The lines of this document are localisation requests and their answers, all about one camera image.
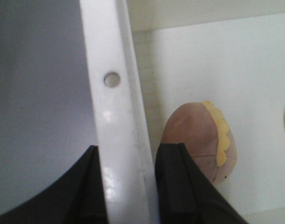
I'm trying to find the pink plush ball toy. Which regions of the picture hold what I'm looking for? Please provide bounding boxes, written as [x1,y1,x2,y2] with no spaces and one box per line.
[160,101,237,184]

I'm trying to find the white plastic Totelife crate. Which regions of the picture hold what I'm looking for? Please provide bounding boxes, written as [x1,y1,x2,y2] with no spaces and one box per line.
[80,0,285,224]

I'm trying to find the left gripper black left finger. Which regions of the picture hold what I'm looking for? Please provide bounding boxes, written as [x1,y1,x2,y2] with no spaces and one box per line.
[0,146,107,224]

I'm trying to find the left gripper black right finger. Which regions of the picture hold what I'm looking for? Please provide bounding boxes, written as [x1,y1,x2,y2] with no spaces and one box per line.
[155,143,246,224]

